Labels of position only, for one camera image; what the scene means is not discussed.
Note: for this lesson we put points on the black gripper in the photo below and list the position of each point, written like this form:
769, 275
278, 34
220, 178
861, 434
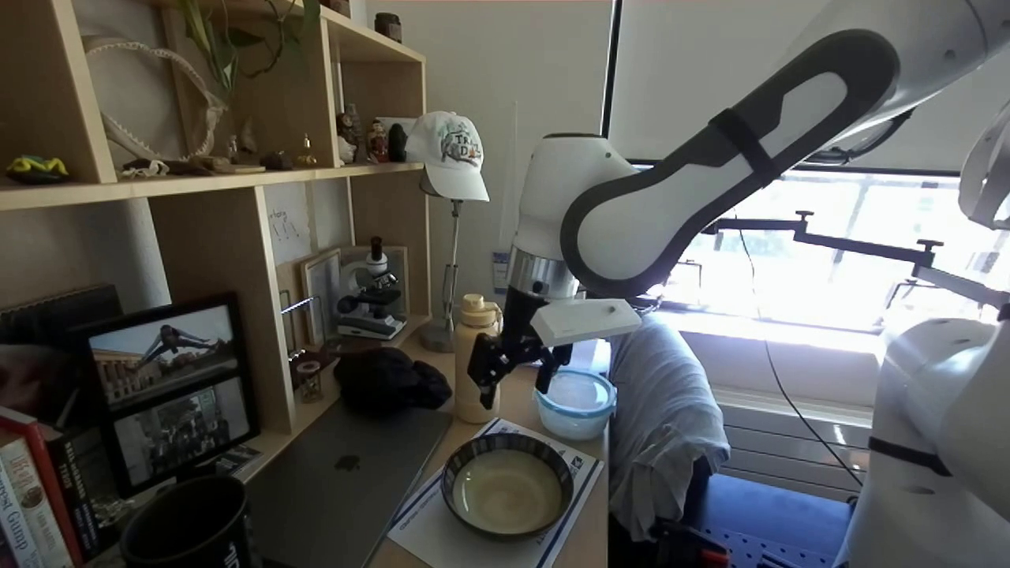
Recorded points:
520, 319

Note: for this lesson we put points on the dark rimmed ceramic bowl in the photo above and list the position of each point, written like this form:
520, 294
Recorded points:
506, 491

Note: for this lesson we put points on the grey laptop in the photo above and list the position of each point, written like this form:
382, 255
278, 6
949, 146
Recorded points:
334, 493

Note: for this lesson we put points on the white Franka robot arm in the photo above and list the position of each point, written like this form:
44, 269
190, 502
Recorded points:
652, 210

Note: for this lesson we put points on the light blue bowl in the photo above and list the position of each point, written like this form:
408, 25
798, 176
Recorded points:
575, 412

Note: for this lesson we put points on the pale yellow water bottle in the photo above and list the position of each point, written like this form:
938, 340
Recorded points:
473, 316

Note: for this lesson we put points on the black fabric pouch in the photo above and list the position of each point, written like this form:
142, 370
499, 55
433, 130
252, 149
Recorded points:
382, 381

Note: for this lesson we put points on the grey cloth over chair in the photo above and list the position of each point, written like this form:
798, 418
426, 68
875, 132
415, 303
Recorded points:
656, 420

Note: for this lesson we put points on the black and white microscope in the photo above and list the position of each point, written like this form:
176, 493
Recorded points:
371, 289

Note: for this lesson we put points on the white paper with blue print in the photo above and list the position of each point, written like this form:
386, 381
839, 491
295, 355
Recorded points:
430, 524

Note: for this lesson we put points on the small dark pot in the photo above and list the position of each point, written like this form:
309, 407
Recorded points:
307, 375

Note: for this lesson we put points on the white baseball cap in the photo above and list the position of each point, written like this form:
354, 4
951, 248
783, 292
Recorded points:
449, 158

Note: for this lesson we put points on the small dark figurine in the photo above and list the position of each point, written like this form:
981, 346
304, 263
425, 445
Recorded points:
394, 142

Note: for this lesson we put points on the small brown figurine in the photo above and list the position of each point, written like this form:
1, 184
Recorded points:
375, 142

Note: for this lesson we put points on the small pale figurine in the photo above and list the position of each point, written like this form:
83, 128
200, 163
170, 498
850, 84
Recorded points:
347, 142

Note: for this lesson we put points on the blue chair seat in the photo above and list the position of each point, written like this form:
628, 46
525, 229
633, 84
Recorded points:
774, 522

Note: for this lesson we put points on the light wooden shelf unit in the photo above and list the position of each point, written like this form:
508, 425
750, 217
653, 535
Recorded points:
224, 286

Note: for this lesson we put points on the black mug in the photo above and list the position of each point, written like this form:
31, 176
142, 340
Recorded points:
190, 524

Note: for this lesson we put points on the small dark jar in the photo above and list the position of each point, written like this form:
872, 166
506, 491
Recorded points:
390, 25

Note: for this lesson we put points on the green potted plant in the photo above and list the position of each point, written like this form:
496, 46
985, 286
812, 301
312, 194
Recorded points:
223, 42

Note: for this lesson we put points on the red book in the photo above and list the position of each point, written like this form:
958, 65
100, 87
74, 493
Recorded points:
34, 484

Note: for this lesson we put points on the green and black small object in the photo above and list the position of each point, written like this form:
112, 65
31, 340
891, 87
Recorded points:
34, 169

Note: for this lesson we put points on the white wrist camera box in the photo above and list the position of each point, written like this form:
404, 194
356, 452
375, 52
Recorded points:
586, 319

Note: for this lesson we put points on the striped wall sticker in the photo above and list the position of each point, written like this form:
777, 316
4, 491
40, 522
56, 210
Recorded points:
503, 269

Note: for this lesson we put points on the white wall radiator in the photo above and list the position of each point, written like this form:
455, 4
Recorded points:
777, 444

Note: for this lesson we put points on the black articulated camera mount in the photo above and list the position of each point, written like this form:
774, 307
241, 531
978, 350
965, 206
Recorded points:
839, 240

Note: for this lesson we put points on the black double photo frame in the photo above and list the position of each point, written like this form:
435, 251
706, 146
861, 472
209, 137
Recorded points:
167, 396

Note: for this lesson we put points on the dark box behind frame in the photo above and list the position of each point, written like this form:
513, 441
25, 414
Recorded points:
48, 334

